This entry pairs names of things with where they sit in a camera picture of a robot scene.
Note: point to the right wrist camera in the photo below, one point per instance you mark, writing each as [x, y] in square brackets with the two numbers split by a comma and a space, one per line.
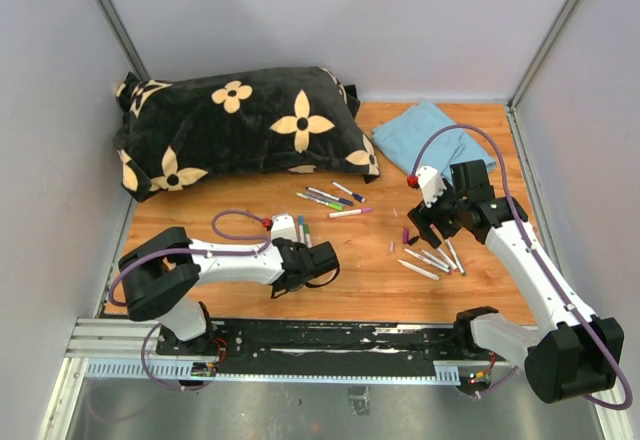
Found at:
[431, 185]

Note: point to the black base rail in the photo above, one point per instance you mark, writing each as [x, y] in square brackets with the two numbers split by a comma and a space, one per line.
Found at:
[324, 348]

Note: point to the magenta cap marker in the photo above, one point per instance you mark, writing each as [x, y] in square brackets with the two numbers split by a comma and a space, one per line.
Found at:
[350, 212]

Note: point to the navy cap marker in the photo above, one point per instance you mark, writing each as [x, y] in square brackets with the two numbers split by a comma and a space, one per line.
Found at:
[329, 196]

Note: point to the purple cap marker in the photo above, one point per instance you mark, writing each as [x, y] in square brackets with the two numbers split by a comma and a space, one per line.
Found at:
[425, 260]

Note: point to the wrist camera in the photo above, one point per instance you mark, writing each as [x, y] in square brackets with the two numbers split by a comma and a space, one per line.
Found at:
[431, 185]
[284, 226]

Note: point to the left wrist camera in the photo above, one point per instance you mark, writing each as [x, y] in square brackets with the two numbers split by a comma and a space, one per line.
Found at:
[284, 226]

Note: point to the black floral pillow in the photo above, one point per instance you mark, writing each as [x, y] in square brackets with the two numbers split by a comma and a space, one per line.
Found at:
[175, 134]

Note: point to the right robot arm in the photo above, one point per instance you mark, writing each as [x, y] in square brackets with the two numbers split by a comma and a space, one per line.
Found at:
[572, 352]

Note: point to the light blue folded cloth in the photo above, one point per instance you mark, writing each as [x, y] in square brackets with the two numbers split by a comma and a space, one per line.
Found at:
[401, 139]

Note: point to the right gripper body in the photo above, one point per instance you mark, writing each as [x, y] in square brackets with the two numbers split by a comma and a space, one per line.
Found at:
[444, 214]

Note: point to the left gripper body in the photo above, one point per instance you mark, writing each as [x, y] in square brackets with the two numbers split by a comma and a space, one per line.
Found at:
[296, 288]

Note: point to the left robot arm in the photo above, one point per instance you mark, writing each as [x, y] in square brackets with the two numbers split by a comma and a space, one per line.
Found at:
[156, 277]

